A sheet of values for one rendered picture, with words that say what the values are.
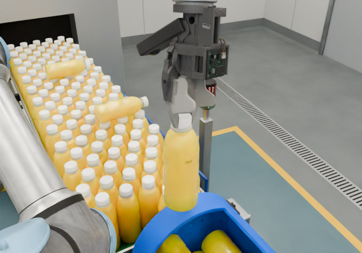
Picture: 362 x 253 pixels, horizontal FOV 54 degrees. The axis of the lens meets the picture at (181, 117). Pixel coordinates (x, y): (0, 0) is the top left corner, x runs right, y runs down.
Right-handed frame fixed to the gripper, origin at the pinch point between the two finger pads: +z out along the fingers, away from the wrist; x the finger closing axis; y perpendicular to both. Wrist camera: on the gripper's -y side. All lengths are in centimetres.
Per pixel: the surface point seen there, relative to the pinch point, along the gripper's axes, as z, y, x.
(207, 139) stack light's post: 31, -33, 59
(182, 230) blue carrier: 32.0, -5.4, 8.9
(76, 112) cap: 22, -76, 29
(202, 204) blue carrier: 22.6, 0.0, 8.9
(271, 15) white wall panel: -3, -221, 506
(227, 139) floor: 95, -111, 207
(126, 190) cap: 31.6, -28.5, 12.2
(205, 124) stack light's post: 23, -32, 56
